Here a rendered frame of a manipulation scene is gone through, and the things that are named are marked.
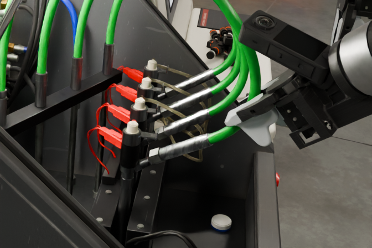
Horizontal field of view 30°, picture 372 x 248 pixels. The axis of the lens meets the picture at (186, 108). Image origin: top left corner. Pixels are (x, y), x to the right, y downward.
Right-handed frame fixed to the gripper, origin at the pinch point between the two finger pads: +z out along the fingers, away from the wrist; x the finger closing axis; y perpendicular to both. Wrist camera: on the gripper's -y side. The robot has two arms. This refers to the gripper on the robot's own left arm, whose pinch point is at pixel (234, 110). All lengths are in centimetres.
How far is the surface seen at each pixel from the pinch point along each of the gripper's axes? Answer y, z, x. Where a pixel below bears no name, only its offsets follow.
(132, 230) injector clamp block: 7.4, 25.9, -7.4
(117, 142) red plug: -4.6, 22.5, -2.2
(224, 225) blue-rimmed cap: 22.3, 38.7, 17.1
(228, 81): -1.0, 16.9, 19.3
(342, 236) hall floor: 93, 127, 130
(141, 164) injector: 0.2, 21.5, -1.8
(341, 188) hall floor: 87, 142, 163
